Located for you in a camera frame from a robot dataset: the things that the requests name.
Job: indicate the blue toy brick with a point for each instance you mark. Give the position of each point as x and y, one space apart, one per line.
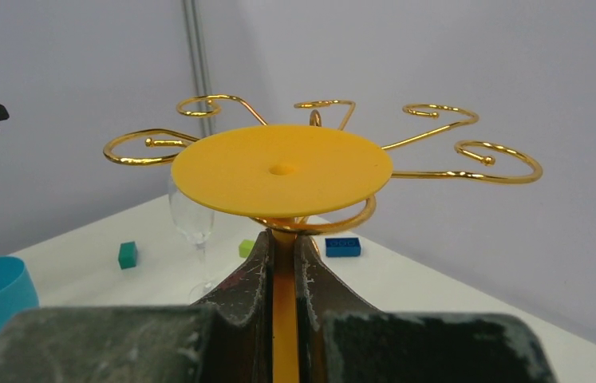
343 247

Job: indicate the light green toy block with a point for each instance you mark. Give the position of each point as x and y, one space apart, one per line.
245 248

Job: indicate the teal toy block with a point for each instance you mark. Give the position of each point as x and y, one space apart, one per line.
127 255

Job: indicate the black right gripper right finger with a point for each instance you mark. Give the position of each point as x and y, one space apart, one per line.
344 338

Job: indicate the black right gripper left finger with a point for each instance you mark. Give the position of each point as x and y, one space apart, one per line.
225 336

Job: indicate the yellow plastic wine glass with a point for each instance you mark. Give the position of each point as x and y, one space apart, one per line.
282 172

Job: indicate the clear tall wine glass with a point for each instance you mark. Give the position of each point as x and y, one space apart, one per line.
195 222

